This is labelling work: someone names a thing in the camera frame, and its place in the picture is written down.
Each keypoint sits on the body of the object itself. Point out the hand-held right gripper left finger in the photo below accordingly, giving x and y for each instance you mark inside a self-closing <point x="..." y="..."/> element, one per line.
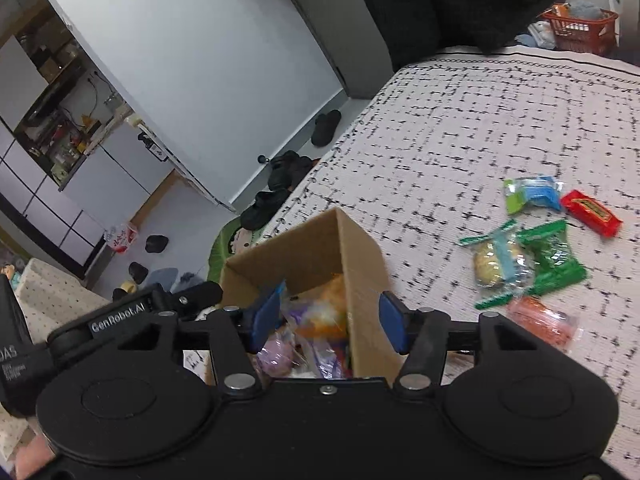
<point x="265" y="320"/>

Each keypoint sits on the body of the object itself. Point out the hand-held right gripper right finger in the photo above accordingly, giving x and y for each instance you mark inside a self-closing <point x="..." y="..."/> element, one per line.
<point x="392" y="322"/>

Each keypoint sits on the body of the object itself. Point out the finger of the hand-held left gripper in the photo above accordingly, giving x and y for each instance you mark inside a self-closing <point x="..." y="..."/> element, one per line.
<point x="200" y="295"/>

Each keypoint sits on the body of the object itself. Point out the lilac round snack packet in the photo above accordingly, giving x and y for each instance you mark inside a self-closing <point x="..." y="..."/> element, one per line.
<point x="275" y="355"/>

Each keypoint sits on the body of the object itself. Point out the brown cardboard box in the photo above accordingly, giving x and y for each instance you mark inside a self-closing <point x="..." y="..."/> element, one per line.
<point x="360" y="270"/>

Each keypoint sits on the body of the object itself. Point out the orange yellow snack packet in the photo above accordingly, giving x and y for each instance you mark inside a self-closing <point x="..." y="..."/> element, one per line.
<point x="330" y="310"/>

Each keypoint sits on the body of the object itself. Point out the clear yellow cake packet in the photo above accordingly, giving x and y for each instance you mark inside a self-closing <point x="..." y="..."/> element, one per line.
<point x="492" y="262"/>

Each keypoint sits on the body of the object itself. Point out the dark green snack packet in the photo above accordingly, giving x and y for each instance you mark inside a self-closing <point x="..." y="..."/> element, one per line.
<point x="552" y="257"/>

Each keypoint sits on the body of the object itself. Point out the blue white snack packet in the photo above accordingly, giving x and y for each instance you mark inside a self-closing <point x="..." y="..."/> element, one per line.
<point x="535" y="192"/>

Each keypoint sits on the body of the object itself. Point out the red snack packet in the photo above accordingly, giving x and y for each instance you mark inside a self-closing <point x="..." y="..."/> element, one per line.
<point x="590" y="212"/>

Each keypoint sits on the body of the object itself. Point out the person's left hand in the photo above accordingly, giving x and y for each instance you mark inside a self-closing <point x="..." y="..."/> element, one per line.
<point x="32" y="456"/>

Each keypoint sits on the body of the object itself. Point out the grey fuzzy cloth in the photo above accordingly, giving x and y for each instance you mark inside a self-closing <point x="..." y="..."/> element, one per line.
<point x="187" y="278"/>

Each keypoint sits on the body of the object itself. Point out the grey blue floor cloth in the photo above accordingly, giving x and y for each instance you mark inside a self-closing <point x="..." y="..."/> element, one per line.
<point x="161" y="276"/>

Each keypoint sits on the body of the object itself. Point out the green cartoon floor mat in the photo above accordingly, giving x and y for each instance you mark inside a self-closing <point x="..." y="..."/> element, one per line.
<point x="225" y="252"/>

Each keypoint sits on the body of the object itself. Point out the black house slipper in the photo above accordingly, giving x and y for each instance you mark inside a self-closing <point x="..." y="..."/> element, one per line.
<point x="138" y="271"/>
<point x="156" y="243"/>

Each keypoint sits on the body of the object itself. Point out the cream dotted cloth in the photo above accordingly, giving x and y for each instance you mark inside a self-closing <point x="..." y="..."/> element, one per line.
<point x="50" y="300"/>

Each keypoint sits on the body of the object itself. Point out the pink white plastic bag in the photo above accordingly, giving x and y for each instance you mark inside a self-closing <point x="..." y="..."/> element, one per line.
<point x="120" y="240"/>

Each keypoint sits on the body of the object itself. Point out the black chunky shoe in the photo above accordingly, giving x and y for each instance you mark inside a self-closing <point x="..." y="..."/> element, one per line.
<point x="262" y="206"/>

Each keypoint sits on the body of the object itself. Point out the white kitchen cabinet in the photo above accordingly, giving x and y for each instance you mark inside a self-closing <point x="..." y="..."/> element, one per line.
<point x="115" y="180"/>

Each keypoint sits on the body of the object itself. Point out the black chunky shoes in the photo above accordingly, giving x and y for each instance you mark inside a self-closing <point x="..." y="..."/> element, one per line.
<point x="287" y="166"/>

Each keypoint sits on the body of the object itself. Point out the black bottle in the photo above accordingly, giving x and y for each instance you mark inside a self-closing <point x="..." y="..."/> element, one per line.
<point x="150" y="142"/>

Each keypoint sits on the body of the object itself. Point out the grey door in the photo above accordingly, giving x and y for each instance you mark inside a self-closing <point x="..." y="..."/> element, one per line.
<point x="330" y="25"/>

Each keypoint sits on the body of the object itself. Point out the black coat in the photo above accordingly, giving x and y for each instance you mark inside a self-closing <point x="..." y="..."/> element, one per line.
<point x="450" y="5"/>

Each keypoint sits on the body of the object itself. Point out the red plastic basket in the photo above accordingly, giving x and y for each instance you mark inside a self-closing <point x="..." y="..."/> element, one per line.
<point x="582" y="32"/>

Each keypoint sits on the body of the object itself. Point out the kitchen wall shelf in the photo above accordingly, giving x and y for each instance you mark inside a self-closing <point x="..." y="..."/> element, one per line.
<point x="50" y="67"/>

